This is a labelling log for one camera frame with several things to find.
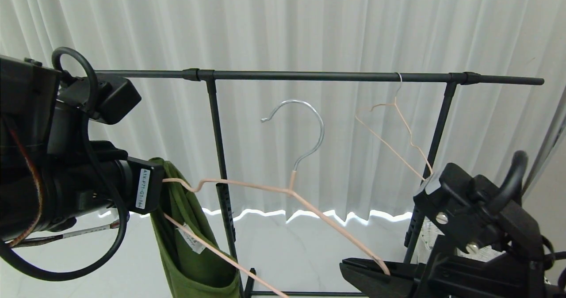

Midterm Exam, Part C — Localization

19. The pink clothes hanger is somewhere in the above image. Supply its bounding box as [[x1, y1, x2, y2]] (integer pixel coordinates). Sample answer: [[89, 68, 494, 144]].
[[355, 73, 435, 181], [162, 99, 392, 298]]

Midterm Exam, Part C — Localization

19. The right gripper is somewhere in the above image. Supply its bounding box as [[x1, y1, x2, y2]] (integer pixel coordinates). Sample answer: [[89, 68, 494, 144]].
[[340, 256, 544, 298]]

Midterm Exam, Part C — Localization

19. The white curtain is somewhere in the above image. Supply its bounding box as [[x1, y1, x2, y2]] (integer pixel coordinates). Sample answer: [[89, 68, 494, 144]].
[[0, 0, 566, 228]]

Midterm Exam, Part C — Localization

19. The black clothes rack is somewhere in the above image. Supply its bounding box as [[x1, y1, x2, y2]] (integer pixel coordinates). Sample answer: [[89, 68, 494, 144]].
[[95, 68, 545, 298]]

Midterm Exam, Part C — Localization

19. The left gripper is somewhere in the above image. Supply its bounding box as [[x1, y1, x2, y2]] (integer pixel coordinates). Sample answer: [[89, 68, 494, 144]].
[[46, 141, 165, 230]]

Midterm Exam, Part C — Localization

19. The green printed shirt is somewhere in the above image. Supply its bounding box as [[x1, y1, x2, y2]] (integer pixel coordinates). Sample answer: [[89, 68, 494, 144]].
[[149, 157, 243, 298]]

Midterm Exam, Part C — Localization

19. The white laundry basket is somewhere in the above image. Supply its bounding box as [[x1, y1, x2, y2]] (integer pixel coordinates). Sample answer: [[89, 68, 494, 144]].
[[417, 218, 505, 263]]

